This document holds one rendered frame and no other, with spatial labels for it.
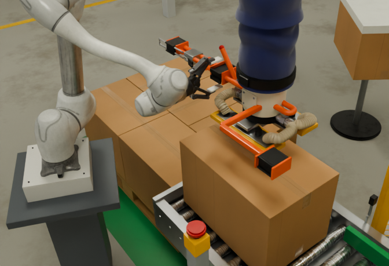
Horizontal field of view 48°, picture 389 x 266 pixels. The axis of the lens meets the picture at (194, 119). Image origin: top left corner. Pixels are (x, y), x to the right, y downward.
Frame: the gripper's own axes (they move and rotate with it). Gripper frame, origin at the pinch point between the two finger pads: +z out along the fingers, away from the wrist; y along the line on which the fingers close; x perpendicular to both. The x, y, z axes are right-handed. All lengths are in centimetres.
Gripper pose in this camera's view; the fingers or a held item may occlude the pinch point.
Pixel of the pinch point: (218, 72)
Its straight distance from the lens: 192.7
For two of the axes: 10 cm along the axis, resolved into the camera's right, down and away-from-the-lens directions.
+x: 6.1, 4.4, -6.5
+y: 0.4, 8.1, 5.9
